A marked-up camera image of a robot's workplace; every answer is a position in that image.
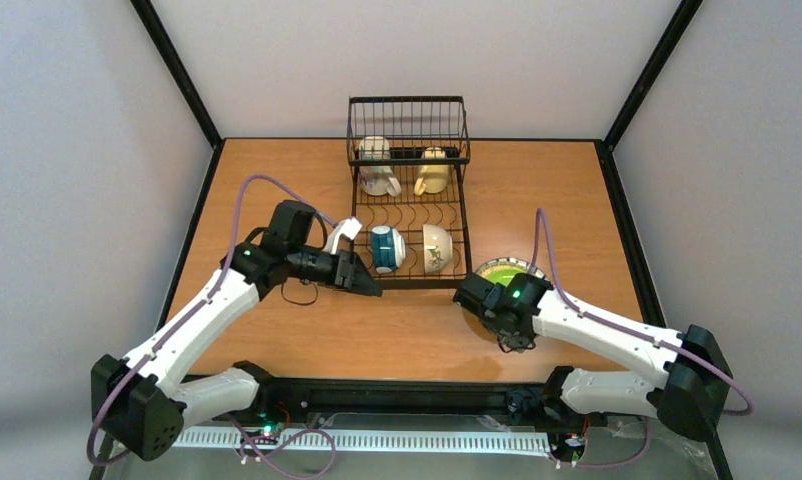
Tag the white floral mug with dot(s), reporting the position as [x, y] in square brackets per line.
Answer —
[376, 177]

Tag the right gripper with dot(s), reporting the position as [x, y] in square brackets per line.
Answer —
[513, 337]

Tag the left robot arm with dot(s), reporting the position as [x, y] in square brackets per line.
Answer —
[143, 401]

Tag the white slotted cable duct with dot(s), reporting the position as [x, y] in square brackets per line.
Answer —
[488, 442]

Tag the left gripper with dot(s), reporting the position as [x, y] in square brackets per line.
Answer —
[342, 270]

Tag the white black striped plate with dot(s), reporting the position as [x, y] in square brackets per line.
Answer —
[533, 270]

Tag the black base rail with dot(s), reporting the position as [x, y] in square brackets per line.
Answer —
[408, 396]

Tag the black wire dish rack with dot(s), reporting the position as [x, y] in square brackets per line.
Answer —
[412, 124]

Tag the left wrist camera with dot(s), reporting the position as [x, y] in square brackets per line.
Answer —
[347, 228]

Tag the yellow mug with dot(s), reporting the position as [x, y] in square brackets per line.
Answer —
[432, 178]

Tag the dark teal spotted bowl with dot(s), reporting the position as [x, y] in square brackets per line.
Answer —
[388, 249]

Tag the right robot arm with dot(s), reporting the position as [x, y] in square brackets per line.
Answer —
[651, 352]

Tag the white bowl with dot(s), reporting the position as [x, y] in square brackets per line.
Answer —
[437, 248]

